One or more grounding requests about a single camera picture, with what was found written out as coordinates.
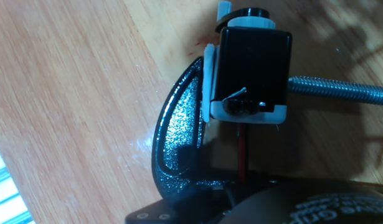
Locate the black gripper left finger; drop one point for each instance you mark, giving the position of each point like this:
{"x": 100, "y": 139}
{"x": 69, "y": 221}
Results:
{"x": 185, "y": 207}

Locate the black C-clamp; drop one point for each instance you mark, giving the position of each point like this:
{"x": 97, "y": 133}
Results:
{"x": 175, "y": 140}

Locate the glossy wooden board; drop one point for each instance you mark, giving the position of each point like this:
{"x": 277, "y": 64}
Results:
{"x": 69, "y": 93}

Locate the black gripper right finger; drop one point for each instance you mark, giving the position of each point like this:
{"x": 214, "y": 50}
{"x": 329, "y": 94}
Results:
{"x": 256, "y": 185}

